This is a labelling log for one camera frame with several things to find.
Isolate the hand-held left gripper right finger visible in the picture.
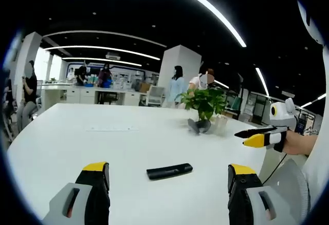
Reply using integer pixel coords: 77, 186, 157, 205
227, 163, 296, 225

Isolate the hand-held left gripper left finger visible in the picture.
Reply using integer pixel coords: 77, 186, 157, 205
42, 161, 111, 225

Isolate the black remote control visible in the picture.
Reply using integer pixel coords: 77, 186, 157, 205
146, 163, 193, 181

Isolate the clear ribbed cup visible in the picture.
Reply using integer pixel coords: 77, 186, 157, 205
214, 115, 229, 136

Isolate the grey mesh chair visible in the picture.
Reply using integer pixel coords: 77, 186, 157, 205
259, 158, 312, 225

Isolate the person's white shirt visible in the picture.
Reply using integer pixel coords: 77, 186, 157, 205
300, 42, 329, 212

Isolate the green potted plant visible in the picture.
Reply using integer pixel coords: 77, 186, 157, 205
179, 87, 228, 135

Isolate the white table socket panel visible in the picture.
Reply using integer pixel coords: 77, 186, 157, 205
85, 125, 140, 133

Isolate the white worn device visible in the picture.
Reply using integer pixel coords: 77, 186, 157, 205
297, 0, 325, 45

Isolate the white square pillar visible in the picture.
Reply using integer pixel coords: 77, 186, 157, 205
157, 44, 203, 95

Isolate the white counter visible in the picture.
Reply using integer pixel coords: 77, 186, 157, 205
40, 83, 145, 106

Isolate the white office chair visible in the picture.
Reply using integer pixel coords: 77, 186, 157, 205
145, 86, 166, 107

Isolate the long ceiling light strip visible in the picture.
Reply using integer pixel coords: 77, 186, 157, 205
156, 0, 247, 48

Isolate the ceiling air conditioner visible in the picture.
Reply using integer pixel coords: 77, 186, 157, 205
105, 52, 122, 61

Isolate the black cable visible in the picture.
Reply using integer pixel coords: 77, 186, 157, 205
262, 153, 286, 186

